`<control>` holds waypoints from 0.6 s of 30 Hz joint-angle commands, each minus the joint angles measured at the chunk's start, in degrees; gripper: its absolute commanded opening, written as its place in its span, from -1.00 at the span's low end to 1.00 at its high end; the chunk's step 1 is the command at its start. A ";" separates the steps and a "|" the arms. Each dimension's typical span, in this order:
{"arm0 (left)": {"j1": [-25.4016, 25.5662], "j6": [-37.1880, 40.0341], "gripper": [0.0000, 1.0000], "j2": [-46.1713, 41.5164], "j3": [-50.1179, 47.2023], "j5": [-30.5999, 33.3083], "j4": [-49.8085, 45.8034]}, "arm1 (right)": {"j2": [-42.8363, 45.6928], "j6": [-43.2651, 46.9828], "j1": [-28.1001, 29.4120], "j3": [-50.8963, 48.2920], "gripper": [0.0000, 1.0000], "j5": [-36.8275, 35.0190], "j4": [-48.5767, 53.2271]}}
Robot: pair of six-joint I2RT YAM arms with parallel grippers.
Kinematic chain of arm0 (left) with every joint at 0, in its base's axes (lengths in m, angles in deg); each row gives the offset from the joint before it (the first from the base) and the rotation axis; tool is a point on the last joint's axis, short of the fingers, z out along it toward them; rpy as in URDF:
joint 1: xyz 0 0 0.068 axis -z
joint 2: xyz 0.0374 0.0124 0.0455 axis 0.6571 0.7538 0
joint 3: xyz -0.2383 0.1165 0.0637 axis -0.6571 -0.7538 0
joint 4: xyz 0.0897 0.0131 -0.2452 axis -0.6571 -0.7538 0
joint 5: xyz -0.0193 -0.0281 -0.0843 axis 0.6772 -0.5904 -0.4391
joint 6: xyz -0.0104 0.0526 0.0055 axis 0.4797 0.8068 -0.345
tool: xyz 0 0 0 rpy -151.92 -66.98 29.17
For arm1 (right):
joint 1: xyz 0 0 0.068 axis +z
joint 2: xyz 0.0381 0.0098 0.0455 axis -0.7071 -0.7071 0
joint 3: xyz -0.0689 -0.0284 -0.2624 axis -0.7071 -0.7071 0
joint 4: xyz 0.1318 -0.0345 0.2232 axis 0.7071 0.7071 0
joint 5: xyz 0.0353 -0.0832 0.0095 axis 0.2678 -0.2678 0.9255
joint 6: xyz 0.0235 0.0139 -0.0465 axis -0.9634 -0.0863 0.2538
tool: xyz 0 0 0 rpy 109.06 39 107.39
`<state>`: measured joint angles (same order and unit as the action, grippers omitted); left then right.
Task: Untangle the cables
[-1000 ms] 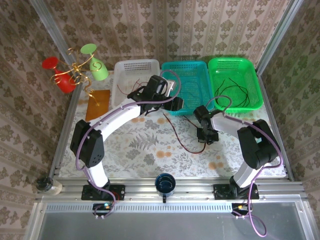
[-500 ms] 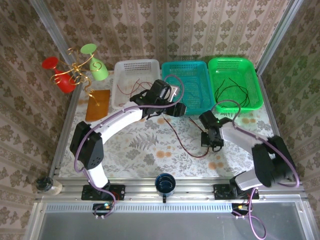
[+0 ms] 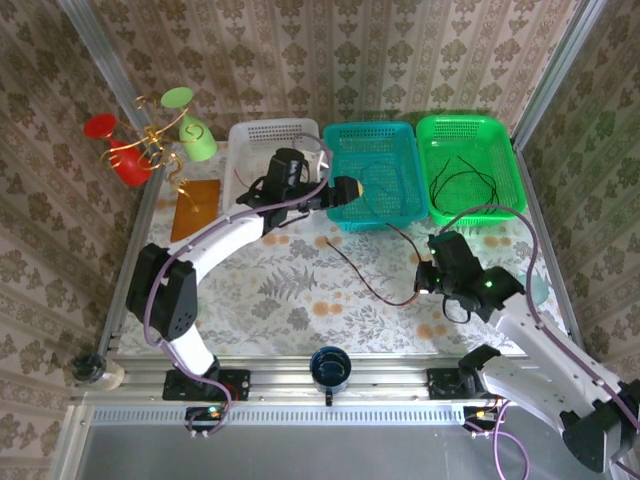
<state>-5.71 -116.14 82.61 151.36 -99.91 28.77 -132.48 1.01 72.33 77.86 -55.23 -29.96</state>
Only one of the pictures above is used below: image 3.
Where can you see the light blue cup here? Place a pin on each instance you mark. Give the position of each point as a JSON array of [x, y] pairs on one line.
[[537, 290]]

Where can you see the green plastic goblet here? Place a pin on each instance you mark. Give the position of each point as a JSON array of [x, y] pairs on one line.
[[197, 142]]

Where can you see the green plastic basket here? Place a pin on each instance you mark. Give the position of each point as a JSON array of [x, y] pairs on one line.
[[470, 137]]

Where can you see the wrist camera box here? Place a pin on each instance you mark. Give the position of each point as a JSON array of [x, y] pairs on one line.
[[287, 170], [455, 255]]

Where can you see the teal plastic basket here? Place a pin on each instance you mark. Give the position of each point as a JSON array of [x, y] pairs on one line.
[[385, 145]]

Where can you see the dark blue cup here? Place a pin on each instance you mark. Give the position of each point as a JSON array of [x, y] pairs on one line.
[[330, 370]]

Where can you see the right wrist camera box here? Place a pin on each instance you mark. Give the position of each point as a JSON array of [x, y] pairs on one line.
[[455, 255]]

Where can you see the small controller board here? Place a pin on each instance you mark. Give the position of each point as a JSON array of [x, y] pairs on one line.
[[482, 417], [205, 417]]

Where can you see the white plastic basket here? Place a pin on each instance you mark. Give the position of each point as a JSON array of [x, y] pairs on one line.
[[250, 145]]

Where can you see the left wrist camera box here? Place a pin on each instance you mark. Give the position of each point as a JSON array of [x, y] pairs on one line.
[[287, 170]]

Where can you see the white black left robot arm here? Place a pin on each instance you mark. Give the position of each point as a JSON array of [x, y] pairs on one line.
[[225, 240]]

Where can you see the red plastic goblet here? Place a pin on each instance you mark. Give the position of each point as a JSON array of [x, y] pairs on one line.
[[131, 167]]

